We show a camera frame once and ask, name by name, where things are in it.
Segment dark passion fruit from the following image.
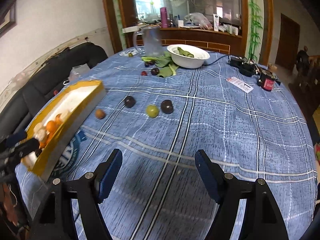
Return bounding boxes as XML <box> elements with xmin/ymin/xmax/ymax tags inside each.
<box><xmin>161</xmin><ymin>100</ymin><xmax>174</xmax><ymax>114</ymax></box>
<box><xmin>124</xmin><ymin>96</ymin><xmax>136</xmax><ymax>108</ymax></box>

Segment clear plastic pitcher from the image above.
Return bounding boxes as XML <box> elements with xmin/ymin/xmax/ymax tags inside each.
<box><xmin>133</xmin><ymin>25</ymin><xmax>164</xmax><ymax>57</ymax></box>

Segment wooden cabinet with mirror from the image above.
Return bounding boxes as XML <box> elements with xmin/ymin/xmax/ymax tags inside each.
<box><xmin>103</xmin><ymin>0</ymin><xmax>273</xmax><ymax>64</ymax></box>

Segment black power adapter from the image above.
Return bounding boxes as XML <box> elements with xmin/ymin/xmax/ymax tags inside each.
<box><xmin>228</xmin><ymin>56</ymin><xmax>260</xmax><ymax>77</ymax></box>

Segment small beige cylinder piece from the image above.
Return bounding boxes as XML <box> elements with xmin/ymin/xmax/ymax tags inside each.
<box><xmin>35</xmin><ymin>129</ymin><xmax>48</xmax><ymax>142</ymax></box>

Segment white pink paper card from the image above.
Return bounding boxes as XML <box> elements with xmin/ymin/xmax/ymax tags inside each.
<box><xmin>226</xmin><ymin>77</ymin><xmax>253</xmax><ymax>93</ymax></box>

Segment black leather sofa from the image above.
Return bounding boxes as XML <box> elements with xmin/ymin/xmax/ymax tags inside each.
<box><xmin>1</xmin><ymin>42</ymin><xmax>107</xmax><ymax>137</ymax></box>

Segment purple bottle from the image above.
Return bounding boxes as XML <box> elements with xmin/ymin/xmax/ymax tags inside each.
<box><xmin>160</xmin><ymin>7</ymin><xmax>168</xmax><ymax>28</ymax></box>

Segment large beige cylinder piece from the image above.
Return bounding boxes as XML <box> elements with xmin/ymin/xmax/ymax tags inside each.
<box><xmin>59</xmin><ymin>109</ymin><xmax>70</xmax><ymax>122</ymax></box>

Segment plastic bag on cabinet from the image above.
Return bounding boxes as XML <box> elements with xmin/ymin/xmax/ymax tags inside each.
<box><xmin>184</xmin><ymin>12</ymin><xmax>213</xmax><ymax>30</ymax></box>

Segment blue plaid tablecloth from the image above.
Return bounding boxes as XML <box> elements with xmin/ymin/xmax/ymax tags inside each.
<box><xmin>15</xmin><ymin>45</ymin><xmax>318</xmax><ymax>240</ymax></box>

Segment red black small box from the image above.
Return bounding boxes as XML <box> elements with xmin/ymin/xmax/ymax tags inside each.
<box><xmin>257</xmin><ymin>69</ymin><xmax>280</xmax><ymax>92</ymax></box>

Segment orange mandarin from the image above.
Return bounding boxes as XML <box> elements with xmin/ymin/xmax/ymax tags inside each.
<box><xmin>46</xmin><ymin>120</ymin><xmax>58</xmax><ymax>133</ymax></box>
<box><xmin>55</xmin><ymin>114</ymin><xmax>63</xmax><ymax>126</ymax></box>
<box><xmin>39</xmin><ymin>135</ymin><xmax>52</xmax><ymax>149</ymax></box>

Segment dark plum far right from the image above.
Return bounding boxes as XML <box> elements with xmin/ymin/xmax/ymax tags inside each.
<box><xmin>151</xmin><ymin>68</ymin><xmax>159</xmax><ymax>75</ymax></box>

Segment yellow-rimmed foam tray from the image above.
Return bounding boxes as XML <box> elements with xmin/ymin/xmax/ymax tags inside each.
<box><xmin>22</xmin><ymin>80</ymin><xmax>106</xmax><ymax>181</ymax></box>

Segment brown kiwi fruit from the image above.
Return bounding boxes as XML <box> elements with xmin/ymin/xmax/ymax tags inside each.
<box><xmin>95</xmin><ymin>109</ymin><xmax>106</xmax><ymax>119</ymax></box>

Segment green leafy vegetables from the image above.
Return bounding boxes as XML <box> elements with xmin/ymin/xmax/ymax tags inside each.
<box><xmin>141</xmin><ymin>51</ymin><xmax>179</xmax><ymax>78</ymax></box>

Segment green jujube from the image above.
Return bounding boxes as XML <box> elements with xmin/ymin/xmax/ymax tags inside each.
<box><xmin>146</xmin><ymin>105</ymin><xmax>159</xmax><ymax>118</ymax></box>

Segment framed wall picture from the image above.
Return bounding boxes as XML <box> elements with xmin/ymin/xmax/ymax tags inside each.
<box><xmin>0</xmin><ymin>3</ymin><xmax>16</xmax><ymax>37</ymax></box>

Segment white bowl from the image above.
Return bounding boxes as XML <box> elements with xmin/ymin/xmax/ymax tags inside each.
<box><xmin>167</xmin><ymin>44</ymin><xmax>210</xmax><ymax>69</ymax></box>

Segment clear plastic bag on sofa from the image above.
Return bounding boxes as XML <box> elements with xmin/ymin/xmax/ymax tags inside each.
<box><xmin>68</xmin><ymin>64</ymin><xmax>90</xmax><ymax>81</ymax></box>

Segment dark plum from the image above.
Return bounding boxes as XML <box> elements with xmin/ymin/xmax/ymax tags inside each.
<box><xmin>144</xmin><ymin>61</ymin><xmax>155</xmax><ymax>67</ymax></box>
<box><xmin>151</xmin><ymin>68</ymin><xmax>159</xmax><ymax>75</ymax></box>

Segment dark plum far left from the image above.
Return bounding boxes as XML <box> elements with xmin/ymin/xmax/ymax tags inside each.
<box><xmin>144</xmin><ymin>61</ymin><xmax>155</xmax><ymax>67</ymax></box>

